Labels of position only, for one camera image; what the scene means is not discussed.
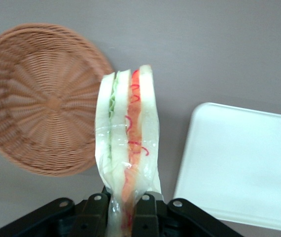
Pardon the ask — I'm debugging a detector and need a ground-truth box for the triangle sandwich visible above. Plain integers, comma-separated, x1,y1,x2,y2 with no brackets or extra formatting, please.
95,64,165,237

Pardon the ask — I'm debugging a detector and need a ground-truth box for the cream plastic tray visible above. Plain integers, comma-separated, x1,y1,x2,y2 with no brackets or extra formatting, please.
173,102,281,235

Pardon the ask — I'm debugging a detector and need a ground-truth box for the large round wicker basket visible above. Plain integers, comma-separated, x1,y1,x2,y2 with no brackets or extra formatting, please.
0,23,115,178

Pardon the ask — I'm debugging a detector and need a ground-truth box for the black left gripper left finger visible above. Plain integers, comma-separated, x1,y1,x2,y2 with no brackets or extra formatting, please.
0,192,112,237

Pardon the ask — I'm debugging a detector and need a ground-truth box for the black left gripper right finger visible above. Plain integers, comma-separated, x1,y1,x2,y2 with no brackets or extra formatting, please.
133,193,244,237

